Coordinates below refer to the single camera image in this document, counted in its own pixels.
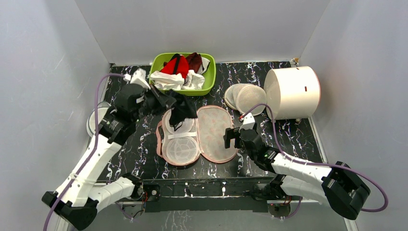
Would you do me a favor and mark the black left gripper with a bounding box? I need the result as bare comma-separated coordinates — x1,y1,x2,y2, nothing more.
133,83,176,123

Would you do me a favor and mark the floral mesh laundry bag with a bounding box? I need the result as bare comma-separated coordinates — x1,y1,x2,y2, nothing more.
155,105,238,167

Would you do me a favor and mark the black bra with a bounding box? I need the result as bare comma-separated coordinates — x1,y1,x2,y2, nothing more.
151,86,198,131

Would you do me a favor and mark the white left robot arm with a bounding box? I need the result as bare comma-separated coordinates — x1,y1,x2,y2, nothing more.
42,74,178,231

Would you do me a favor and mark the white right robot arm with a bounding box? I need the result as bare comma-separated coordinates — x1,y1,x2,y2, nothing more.
224,115,370,220

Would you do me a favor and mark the grey round mesh laundry bag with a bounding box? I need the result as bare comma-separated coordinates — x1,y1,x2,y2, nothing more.
86,101,112,138

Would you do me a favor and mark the white mesh laundry bag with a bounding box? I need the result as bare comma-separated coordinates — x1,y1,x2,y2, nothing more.
224,83,267,115

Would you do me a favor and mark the green plastic basin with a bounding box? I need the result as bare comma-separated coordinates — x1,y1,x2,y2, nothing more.
149,52,216,96

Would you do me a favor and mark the red black garment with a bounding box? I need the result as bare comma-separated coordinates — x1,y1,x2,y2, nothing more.
160,53,189,79

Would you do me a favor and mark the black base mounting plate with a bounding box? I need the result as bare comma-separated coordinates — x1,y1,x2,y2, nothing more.
138,177,293,217

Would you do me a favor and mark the white crumpled garment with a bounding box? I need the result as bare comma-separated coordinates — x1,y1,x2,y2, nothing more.
150,70,205,90

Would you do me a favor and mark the dark red white garment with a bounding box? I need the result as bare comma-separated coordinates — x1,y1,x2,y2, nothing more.
186,52,211,75

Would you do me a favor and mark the white cylindrical drum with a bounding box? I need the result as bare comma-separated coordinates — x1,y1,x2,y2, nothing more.
264,66,320,120

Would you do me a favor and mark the aluminium frame rail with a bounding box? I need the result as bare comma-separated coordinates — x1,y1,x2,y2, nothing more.
62,182,351,205

